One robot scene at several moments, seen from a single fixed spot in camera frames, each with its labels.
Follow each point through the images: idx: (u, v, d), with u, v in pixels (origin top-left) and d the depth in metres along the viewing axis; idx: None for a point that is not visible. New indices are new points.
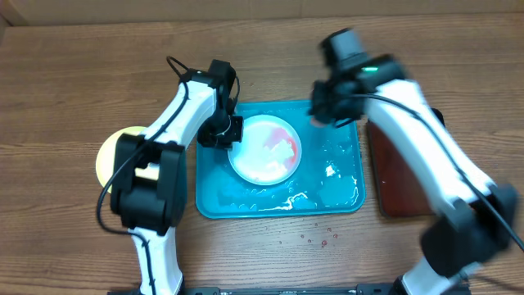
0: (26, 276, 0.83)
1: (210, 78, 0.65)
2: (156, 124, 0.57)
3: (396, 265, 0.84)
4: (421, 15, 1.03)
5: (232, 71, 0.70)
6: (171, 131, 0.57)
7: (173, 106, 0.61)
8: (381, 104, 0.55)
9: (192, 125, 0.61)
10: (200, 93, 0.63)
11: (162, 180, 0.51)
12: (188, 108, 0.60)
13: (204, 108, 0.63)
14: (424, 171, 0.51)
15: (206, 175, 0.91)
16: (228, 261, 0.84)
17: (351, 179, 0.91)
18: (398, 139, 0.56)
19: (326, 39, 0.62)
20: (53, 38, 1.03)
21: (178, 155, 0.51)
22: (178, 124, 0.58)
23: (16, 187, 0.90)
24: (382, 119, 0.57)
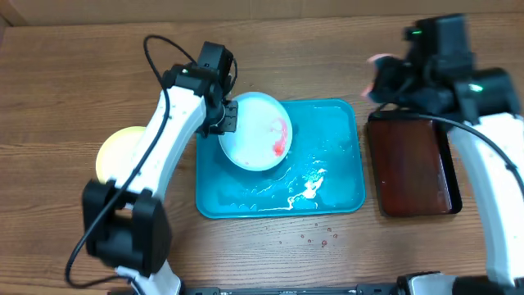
0: (26, 276, 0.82)
1: (199, 79, 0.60)
2: (132, 162, 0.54)
3: (399, 266, 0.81)
4: (421, 16, 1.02)
5: (224, 60, 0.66)
6: (146, 173, 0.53)
7: (152, 129, 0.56)
8: (476, 141, 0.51)
9: (176, 149, 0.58)
10: (185, 106, 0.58)
11: (137, 234, 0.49)
12: (169, 133, 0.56)
13: (189, 124, 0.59)
14: (495, 224, 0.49)
15: (204, 174, 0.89)
16: (228, 261, 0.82)
17: (351, 179, 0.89)
18: (473, 174, 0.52)
19: (426, 24, 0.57)
20: (52, 37, 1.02)
21: (152, 210, 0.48)
22: (155, 158, 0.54)
23: (16, 187, 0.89)
24: (465, 152, 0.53)
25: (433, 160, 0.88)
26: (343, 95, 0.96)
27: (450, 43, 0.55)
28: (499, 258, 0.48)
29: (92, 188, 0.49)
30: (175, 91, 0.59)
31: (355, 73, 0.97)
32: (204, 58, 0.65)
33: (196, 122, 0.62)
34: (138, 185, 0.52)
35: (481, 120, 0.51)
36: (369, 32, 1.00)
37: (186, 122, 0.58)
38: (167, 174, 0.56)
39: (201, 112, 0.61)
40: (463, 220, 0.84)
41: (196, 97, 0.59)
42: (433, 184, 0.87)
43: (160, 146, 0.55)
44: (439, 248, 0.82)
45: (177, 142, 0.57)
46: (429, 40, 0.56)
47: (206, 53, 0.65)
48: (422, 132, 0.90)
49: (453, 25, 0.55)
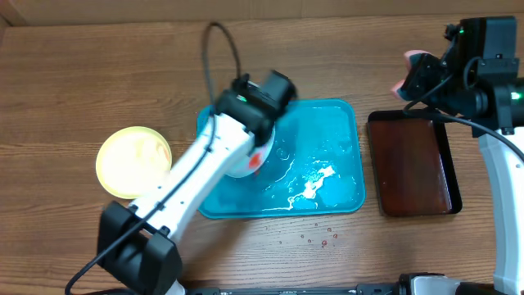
0: (26, 276, 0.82)
1: (257, 110, 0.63)
2: (159, 193, 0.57)
3: (399, 265, 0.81)
4: (422, 15, 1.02)
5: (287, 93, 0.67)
6: (169, 209, 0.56)
7: (190, 161, 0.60)
8: (505, 151, 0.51)
9: (206, 187, 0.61)
10: (228, 143, 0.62)
11: (146, 266, 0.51)
12: (205, 170, 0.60)
13: (224, 164, 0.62)
14: (510, 233, 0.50)
15: None
16: (229, 261, 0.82)
17: (351, 179, 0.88)
18: (494, 182, 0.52)
19: (474, 24, 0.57)
20: (53, 38, 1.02)
21: (164, 251, 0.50)
22: (187, 195, 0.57)
23: (16, 187, 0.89)
24: (490, 159, 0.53)
25: (433, 160, 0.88)
26: (343, 95, 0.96)
27: (497, 47, 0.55)
28: (508, 266, 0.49)
29: (115, 215, 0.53)
30: (227, 121, 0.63)
31: (355, 72, 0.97)
32: (267, 87, 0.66)
33: (233, 159, 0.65)
34: (157, 220, 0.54)
35: (514, 130, 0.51)
36: (369, 32, 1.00)
37: (223, 160, 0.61)
38: (191, 210, 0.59)
39: (241, 150, 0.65)
40: (463, 220, 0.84)
41: (243, 133, 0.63)
42: (433, 184, 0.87)
43: (191, 182, 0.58)
44: (438, 248, 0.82)
45: (209, 181, 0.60)
46: (474, 42, 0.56)
47: (268, 83, 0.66)
48: (422, 132, 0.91)
49: (501, 28, 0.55)
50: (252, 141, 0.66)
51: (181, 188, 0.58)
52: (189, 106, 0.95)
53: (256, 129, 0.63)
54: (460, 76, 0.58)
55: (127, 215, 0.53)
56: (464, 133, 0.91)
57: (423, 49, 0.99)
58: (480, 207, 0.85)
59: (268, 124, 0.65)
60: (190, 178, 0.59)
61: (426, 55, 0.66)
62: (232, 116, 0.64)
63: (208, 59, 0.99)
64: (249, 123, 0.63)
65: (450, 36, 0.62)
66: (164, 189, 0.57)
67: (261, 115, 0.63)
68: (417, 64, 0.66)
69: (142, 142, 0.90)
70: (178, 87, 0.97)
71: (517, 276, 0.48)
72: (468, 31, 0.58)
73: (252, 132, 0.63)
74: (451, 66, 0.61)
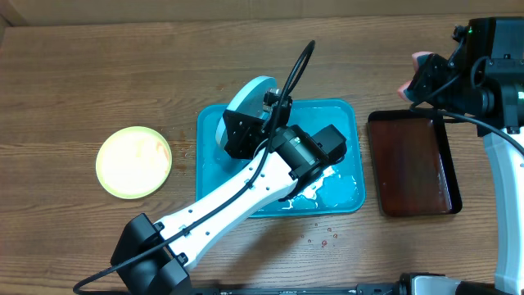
0: (26, 276, 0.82)
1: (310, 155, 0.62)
2: (188, 218, 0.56)
3: (399, 265, 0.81)
4: (421, 15, 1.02)
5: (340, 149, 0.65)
6: (194, 236, 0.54)
7: (228, 192, 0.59)
8: (509, 149, 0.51)
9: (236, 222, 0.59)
10: (269, 184, 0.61)
11: (155, 288, 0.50)
12: (240, 205, 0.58)
13: (258, 203, 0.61)
14: (512, 233, 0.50)
15: (203, 172, 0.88)
16: (229, 262, 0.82)
17: (351, 179, 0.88)
18: (499, 180, 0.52)
19: (480, 24, 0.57)
20: (53, 38, 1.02)
21: (178, 280, 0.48)
22: (214, 227, 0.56)
23: (16, 187, 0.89)
24: (494, 159, 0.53)
25: (433, 160, 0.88)
26: (343, 95, 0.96)
27: (505, 47, 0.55)
28: (510, 265, 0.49)
29: (141, 228, 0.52)
30: (277, 162, 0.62)
31: (355, 72, 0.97)
32: (322, 138, 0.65)
33: (267, 201, 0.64)
34: (178, 245, 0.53)
35: (520, 129, 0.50)
36: (368, 32, 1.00)
37: (259, 198, 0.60)
38: (214, 242, 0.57)
39: (280, 192, 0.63)
40: (463, 220, 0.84)
41: (288, 178, 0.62)
42: (433, 184, 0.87)
43: (224, 215, 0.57)
44: (438, 248, 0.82)
45: (240, 218, 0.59)
46: (483, 42, 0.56)
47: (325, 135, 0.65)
48: (423, 132, 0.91)
49: (511, 29, 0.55)
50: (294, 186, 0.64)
51: (212, 219, 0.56)
52: (189, 106, 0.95)
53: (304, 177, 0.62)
54: (467, 77, 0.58)
55: (151, 231, 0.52)
56: (463, 133, 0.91)
57: (423, 49, 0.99)
58: (479, 207, 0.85)
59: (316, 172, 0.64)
60: (223, 210, 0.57)
61: (433, 55, 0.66)
62: (284, 158, 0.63)
63: (208, 59, 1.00)
64: (297, 168, 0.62)
65: (459, 38, 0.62)
66: (195, 215, 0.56)
67: (313, 163, 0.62)
68: (426, 64, 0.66)
69: (142, 142, 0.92)
70: (178, 87, 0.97)
71: (517, 275, 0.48)
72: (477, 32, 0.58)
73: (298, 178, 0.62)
74: (459, 67, 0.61)
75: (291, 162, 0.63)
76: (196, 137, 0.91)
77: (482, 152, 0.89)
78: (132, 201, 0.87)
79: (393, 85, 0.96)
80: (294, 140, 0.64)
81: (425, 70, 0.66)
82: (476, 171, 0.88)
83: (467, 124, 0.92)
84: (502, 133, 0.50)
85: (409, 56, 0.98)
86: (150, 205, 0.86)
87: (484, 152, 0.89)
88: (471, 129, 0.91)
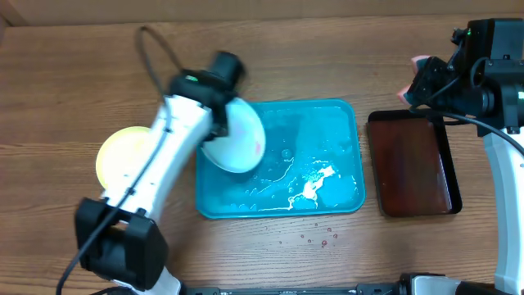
0: (26, 276, 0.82)
1: (206, 84, 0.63)
2: (126, 180, 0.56)
3: (399, 265, 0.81)
4: (421, 15, 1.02)
5: (236, 69, 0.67)
6: (141, 190, 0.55)
7: (151, 146, 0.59)
8: (509, 149, 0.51)
9: (174, 162, 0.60)
10: (184, 120, 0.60)
11: (130, 251, 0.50)
12: (169, 148, 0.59)
13: (188, 141, 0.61)
14: (512, 233, 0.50)
15: (204, 173, 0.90)
16: (229, 261, 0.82)
17: (351, 179, 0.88)
18: (499, 181, 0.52)
19: (480, 25, 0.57)
20: (53, 38, 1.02)
21: (144, 229, 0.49)
22: (153, 176, 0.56)
23: (16, 187, 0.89)
24: (494, 159, 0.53)
25: (433, 161, 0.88)
26: (343, 95, 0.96)
27: (504, 48, 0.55)
28: (510, 265, 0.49)
29: (88, 210, 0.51)
30: (179, 102, 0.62)
31: (355, 73, 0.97)
32: (214, 67, 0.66)
33: (198, 136, 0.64)
34: (131, 204, 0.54)
35: (520, 129, 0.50)
36: (368, 32, 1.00)
37: (183, 138, 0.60)
38: (162, 190, 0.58)
39: (201, 127, 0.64)
40: (463, 220, 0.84)
41: (199, 110, 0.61)
42: (433, 184, 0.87)
43: (156, 163, 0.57)
44: (438, 248, 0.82)
45: (175, 158, 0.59)
46: (482, 42, 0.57)
47: (217, 62, 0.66)
48: (423, 132, 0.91)
49: (509, 29, 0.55)
50: (210, 119, 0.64)
51: (148, 171, 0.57)
52: None
53: (210, 104, 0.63)
54: (467, 78, 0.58)
55: (98, 207, 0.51)
56: (463, 133, 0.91)
57: (423, 49, 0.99)
58: (479, 207, 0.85)
59: (222, 98, 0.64)
60: (155, 158, 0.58)
61: (431, 58, 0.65)
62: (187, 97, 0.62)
63: (208, 59, 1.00)
64: (201, 98, 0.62)
65: (458, 40, 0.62)
66: (131, 176, 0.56)
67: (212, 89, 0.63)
68: (424, 68, 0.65)
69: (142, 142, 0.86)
70: None
71: (517, 275, 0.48)
72: (476, 34, 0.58)
73: (207, 107, 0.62)
74: (458, 70, 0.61)
75: (193, 97, 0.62)
76: None
77: (482, 152, 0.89)
78: None
79: (393, 85, 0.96)
80: (188, 79, 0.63)
81: (424, 73, 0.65)
82: (475, 170, 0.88)
83: (467, 124, 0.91)
84: (503, 134, 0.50)
85: (409, 56, 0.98)
86: None
87: (484, 152, 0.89)
88: (471, 129, 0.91)
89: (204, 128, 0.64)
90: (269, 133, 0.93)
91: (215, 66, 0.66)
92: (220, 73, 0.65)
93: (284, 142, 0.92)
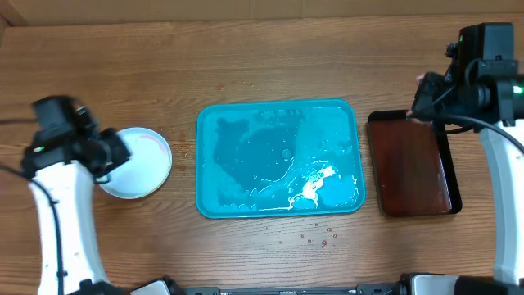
0: (26, 276, 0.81)
1: (56, 148, 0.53)
2: (49, 271, 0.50)
3: (399, 265, 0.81)
4: (420, 15, 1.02)
5: (67, 108, 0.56)
6: (72, 265, 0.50)
7: (47, 224, 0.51)
8: (506, 144, 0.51)
9: (84, 216, 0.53)
10: (59, 184, 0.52)
11: None
12: (68, 215, 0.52)
13: (82, 197, 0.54)
14: (509, 228, 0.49)
15: (204, 173, 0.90)
16: (228, 261, 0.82)
17: (351, 179, 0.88)
18: (495, 177, 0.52)
19: (471, 29, 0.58)
20: (53, 38, 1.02)
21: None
22: (74, 233, 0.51)
23: (15, 187, 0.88)
24: (490, 154, 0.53)
25: (433, 161, 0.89)
26: (344, 95, 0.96)
27: (496, 49, 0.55)
28: (507, 256, 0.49)
29: None
30: (46, 170, 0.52)
31: (355, 73, 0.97)
32: (47, 121, 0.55)
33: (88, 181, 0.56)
34: (72, 282, 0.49)
35: (515, 122, 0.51)
36: (368, 33, 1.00)
37: (73, 199, 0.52)
38: (89, 244, 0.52)
39: (88, 182, 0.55)
40: (463, 220, 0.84)
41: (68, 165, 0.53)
42: (433, 185, 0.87)
43: (66, 233, 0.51)
44: (438, 248, 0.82)
45: (79, 215, 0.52)
46: (475, 43, 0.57)
47: (42, 116, 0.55)
48: (422, 133, 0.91)
49: (499, 32, 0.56)
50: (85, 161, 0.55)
51: (62, 245, 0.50)
52: (189, 106, 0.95)
53: (73, 152, 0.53)
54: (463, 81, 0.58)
55: None
56: (463, 133, 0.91)
57: (423, 49, 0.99)
58: (480, 207, 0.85)
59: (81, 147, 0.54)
60: (60, 228, 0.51)
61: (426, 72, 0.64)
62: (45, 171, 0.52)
63: (208, 59, 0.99)
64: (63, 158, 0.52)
65: (451, 53, 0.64)
66: (50, 262, 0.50)
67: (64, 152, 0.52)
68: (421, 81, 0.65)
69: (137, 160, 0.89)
70: (178, 87, 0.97)
71: (515, 265, 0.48)
72: (468, 38, 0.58)
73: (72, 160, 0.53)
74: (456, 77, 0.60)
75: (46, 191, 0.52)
76: (197, 137, 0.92)
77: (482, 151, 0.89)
78: (133, 201, 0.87)
79: (393, 85, 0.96)
80: (37, 150, 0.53)
81: (422, 86, 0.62)
82: (475, 170, 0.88)
83: None
84: (497, 128, 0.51)
85: (409, 56, 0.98)
86: (151, 205, 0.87)
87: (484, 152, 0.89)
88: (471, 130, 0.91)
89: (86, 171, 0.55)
90: (269, 133, 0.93)
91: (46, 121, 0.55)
92: (58, 122, 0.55)
93: (284, 142, 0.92)
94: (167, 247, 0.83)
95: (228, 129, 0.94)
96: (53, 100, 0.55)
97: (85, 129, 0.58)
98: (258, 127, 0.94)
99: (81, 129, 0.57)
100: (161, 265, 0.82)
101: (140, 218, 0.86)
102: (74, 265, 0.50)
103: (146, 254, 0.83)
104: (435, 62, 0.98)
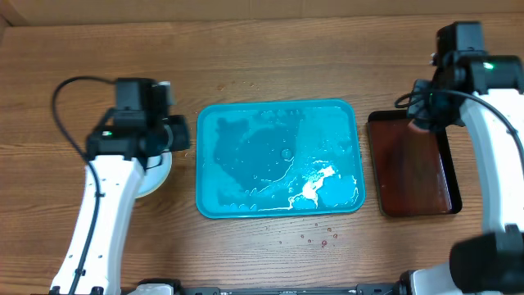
0: (26, 276, 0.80)
1: (123, 138, 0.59)
2: (70, 262, 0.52)
3: (399, 265, 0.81)
4: (421, 15, 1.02)
5: (144, 96, 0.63)
6: (92, 266, 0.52)
7: (87, 214, 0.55)
8: (481, 109, 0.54)
9: (120, 220, 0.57)
10: (113, 178, 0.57)
11: None
12: (109, 211, 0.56)
13: (126, 197, 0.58)
14: (493, 183, 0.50)
15: (205, 174, 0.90)
16: (228, 261, 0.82)
17: (351, 179, 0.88)
18: (479, 156, 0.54)
19: (444, 29, 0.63)
20: (54, 38, 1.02)
21: None
22: (106, 233, 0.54)
23: (15, 187, 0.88)
24: (472, 124, 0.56)
25: (433, 161, 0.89)
26: (344, 95, 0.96)
27: (469, 42, 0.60)
28: (493, 210, 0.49)
29: None
30: (106, 157, 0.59)
31: (355, 73, 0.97)
32: (126, 102, 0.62)
33: (134, 189, 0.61)
34: (85, 283, 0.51)
35: (489, 90, 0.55)
36: (368, 33, 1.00)
37: (117, 198, 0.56)
38: (115, 251, 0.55)
39: (135, 181, 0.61)
40: (463, 220, 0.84)
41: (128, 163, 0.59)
42: (433, 185, 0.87)
43: (100, 229, 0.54)
44: (439, 248, 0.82)
45: (118, 219, 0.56)
46: (449, 41, 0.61)
47: (122, 96, 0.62)
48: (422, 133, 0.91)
49: (470, 27, 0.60)
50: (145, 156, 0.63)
51: (92, 243, 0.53)
52: (189, 106, 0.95)
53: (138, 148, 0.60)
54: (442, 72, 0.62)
55: None
56: (463, 133, 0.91)
57: (423, 49, 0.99)
58: (479, 207, 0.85)
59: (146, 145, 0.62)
60: (96, 225, 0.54)
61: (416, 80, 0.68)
62: (109, 154, 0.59)
63: (208, 59, 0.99)
64: (125, 152, 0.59)
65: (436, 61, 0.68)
66: (75, 254, 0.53)
67: (129, 142, 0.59)
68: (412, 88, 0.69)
69: None
70: (178, 87, 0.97)
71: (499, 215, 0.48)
72: (443, 38, 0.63)
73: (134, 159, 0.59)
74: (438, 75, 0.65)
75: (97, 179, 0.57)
76: (197, 137, 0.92)
77: None
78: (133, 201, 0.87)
79: (393, 85, 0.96)
80: (104, 134, 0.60)
81: (413, 90, 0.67)
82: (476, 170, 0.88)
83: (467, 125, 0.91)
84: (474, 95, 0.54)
85: (409, 56, 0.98)
86: (151, 205, 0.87)
87: None
88: None
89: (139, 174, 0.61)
90: (269, 133, 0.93)
91: (122, 102, 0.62)
92: (133, 108, 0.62)
93: (284, 142, 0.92)
94: (167, 246, 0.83)
95: (228, 129, 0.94)
96: (135, 82, 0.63)
97: (153, 120, 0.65)
98: (258, 127, 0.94)
99: (151, 119, 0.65)
100: (161, 264, 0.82)
101: (140, 218, 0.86)
102: (94, 267, 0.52)
103: (146, 254, 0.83)
104: None
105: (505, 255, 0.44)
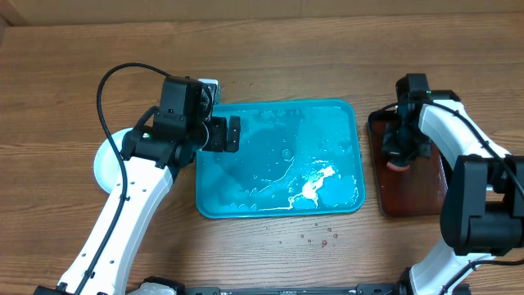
0: (26, 276, 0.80)
1: (160, 144, 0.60)
2: (83, 261, 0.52)
3: (399, 265, 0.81)
4: (421, 15, 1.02)
5: (189, 100, 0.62)
6: (101, 270, 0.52)
7: (109, 215, 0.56)
8: (429, 110, 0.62)
9: (140, 228, 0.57)
10: (142, 183, 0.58)
11: None
12: (130, 215, 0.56)
13: (150, 203, 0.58)
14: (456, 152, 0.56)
15: (205, 174, 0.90)
16: (229, 261, 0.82)
17: (351, 179, 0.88)
18: (441, 143, 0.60)
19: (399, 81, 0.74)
20: (53, 38, 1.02)
21: None
22: (121, 238, 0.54)
23: (16, 187, 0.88)
24: (431, 125, 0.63)
25: (433, 161, 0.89)
26: (344, 95, 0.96)
27: (417, 85, 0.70)
28: None
29: None
30: (137, 161, 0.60)
31: (355, 73, 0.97)
32: (172, 103, 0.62)
33: (160, 197, 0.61)
34: (91, 288, 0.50)
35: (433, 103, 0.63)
36: (368, 33, 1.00)
37: (141, 204, 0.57)
38: (126, 259, 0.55)
39: (163, 189, 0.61)
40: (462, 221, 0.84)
41: (158, 169, 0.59)
42: (433, 185, 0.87)
43: (117, 233, 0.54)
44: None
45: (137, 224, 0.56)
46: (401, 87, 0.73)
47: (169, 98, 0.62)
48: None
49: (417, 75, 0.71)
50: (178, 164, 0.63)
51: (107, 246, 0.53)
52: None
53: (173, 156, 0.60)
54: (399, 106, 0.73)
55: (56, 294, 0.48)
56: None
57: (423, 48, 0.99)
58: None
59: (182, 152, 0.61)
60: (115, 228, 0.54)
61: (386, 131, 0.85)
62: (143, 156, 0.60)
63: (208, 58, 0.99)
64: (160, 157, 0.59)
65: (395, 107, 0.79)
66: (90, 253, 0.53)
67: (169, 147, 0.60)
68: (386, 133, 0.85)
69: None
70: None
71: None
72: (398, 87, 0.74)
73: (166, 166, 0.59)
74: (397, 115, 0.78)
75: (125, 179, 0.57)
76: None
77: None
78: None
79: (393, 85, 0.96)
80: (143, 137, 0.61)
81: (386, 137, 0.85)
82: None
83: None
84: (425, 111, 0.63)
85: (409, 56, 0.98)
86: None
87: None
88: None
89: (168, 184, 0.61)
90: (269, 133, 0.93)
91: (169, 102, 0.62)
92: (178, 113, 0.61)
93: (284, 142, 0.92)
94: (167, 246, 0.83)
95: None
96: (184, 86, 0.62)
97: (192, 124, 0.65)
98: (257, 127, 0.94)
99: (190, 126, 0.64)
100: (161, 265, 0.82)
101: None
102: (103, 272, 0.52)
103: (146, 254, 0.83)
104: (435, 61, 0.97)
105: (471, 172, 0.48)
